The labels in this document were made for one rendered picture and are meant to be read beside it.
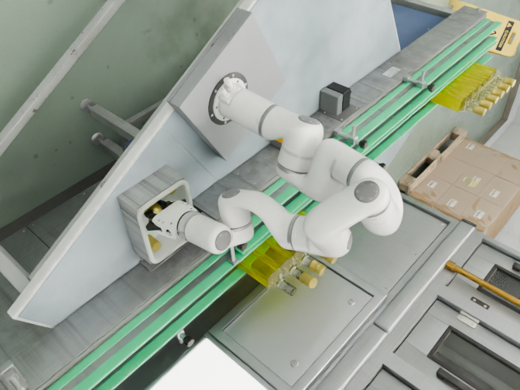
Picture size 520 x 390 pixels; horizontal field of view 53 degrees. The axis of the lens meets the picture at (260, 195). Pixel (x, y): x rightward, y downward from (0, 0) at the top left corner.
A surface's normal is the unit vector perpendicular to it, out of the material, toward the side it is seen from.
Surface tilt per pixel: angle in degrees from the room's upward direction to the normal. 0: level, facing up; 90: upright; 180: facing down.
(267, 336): 90
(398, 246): 90
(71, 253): 0
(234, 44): 3
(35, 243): 90
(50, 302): 0
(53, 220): 90
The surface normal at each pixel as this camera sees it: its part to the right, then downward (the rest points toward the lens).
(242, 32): 0.75, 0.47
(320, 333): -0.05, -0.73
